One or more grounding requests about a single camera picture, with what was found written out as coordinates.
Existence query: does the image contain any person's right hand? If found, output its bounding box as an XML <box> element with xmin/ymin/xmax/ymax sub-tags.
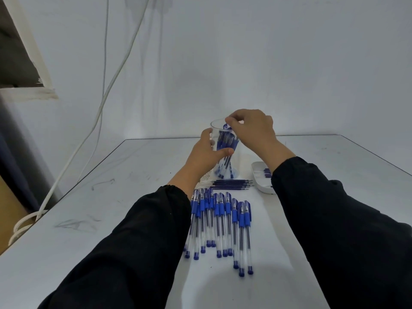
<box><xmin>225</xmin><ymin>109</ymin><xmax>281</xmax><ymax>157</ymax></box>

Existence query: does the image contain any person's left hand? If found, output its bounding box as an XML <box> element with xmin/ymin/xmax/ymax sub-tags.
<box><xmin>184</xmin><ymin>128</ymin><xmax>235</xmax><ymax>181</ymax></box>

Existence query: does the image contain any clear plastic cup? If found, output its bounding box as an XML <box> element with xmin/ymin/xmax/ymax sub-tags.
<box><xmin>210</xmin><ymin>118</ymin><xmax>241</xmax><ymax>180</ymax></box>

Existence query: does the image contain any person's right forearm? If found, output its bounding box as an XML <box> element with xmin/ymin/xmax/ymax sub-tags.
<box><xmin>257</xmin><ymin>140</ymin><xmax>412</xmax><ymax>309</ymax></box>

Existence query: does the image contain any person's left forearm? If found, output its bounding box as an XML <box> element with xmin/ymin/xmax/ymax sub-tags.
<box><xmin>37</xmin><ymin>164</ymin><xmax>210</xmax><ymax>309</ymax></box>

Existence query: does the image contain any bundle of blue pens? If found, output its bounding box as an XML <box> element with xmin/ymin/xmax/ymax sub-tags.
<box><xmin>215</xmin><ymin>129</ymin><xmax>240</xmax><ymax>179</ymax></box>

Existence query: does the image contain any bunch of dark pen refills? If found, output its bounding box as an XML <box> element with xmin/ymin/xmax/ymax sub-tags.
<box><xmin>200</xmin><ymin>179</ymin><xmax>254</xmax><ymax>191</ymax></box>

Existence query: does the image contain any white plastic tray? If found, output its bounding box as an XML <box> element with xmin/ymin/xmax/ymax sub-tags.
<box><xmin>251</xmin><ymin>161</ymin><xmax>277</xmax><ymax>195</ymax></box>

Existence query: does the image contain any row of blue pens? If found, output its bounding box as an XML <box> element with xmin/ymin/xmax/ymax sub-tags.
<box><xmin>183</xmin><ymin>188</ymin><xmax>254</xmax><ymax>278</ymax></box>

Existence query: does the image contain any brown board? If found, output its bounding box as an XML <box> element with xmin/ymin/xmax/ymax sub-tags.
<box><xmin>0</xmin><ymin>174</ymin><xmax>30</xmax><ymax>255</ymax></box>

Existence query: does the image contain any thick white cable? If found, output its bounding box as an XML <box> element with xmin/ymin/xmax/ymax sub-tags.
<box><xmin>8</xmin><ymin>0</ymin><xmax>151</xmax><ymax>247</ymax></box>

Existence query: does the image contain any thin white cable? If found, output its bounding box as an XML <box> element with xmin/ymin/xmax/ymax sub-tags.
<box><xmin>77</xmin><ymin>0</ymin><xmax>110</xmax><ymax>184</ymax></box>

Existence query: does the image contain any white window frame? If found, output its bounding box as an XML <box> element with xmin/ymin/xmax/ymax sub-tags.
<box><xmin>0</xmin><ymin>0</ymin><xmax>59</xmax><ymax>102</ymax></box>

